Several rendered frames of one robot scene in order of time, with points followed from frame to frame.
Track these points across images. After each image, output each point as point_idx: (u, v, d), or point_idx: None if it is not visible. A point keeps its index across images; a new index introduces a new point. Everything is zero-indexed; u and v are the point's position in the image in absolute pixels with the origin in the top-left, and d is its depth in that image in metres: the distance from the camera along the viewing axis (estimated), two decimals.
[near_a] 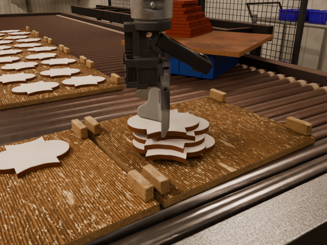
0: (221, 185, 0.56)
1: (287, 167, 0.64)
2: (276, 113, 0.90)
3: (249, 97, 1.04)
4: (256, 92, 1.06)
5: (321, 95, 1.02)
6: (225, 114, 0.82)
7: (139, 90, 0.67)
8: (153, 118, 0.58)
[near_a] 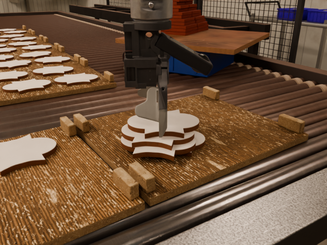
0: (210, 183, 0.55)
1: (279, 165, 0.63)
2: (269, 111, 0.88)
3: (244, 95, 1.02)
4: (250, 90, 1.05)
5: (316, 93, 1.01)
6: (217, 112, 0.81)
7: (140, 89, 0.67)
8: (150, 118, 0.58)
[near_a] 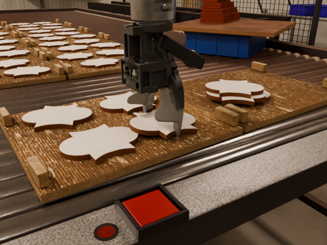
0: (282, 121, 0.73)
1: None
2: (310, 79, 1.06)
3: (283, 70, 1.20)
4: (288, 66, 1.22)
5: None
6: (269, 79, 0.99)
7: (131, 96, 0.64)
8: (170, 120, 0.58)
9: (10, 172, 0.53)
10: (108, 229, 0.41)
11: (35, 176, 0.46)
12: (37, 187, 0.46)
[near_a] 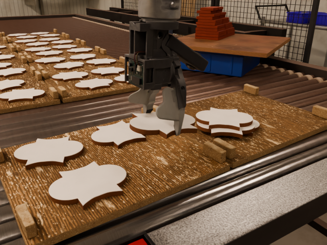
0: (270, 154, 0.74)
1: (318, 142, 0.82)
2: (300, 103, 1.07)
3: (276, 91, 1.21)
4: (281, 87, 1.24)
5: None
6: (260, 104, 1.00)
7: (133, 94, 0.64)
8: (171, 118, 0.58)
9: (0, 216, 0.55)
10: None
11: (24, 226, 0.47)
12: (25, 237, 0.47)
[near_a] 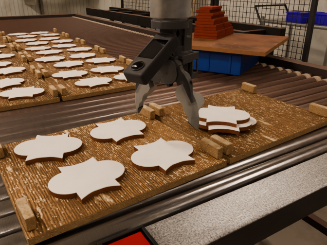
0: (267, 150, 0.75)
1: (315, 139, 0.83)
2: (298, 101, 1.08)
3: (274, 89, 1.22)
4: (278, 85, 1.25)
5: None
6: (257, 102, 1.02)
7: (198, 94, 0.63)
8: None
9: (0, 209, 0.56)
10: None
11: (23, 219, 0.48)
12: (25, 230, 0.48)
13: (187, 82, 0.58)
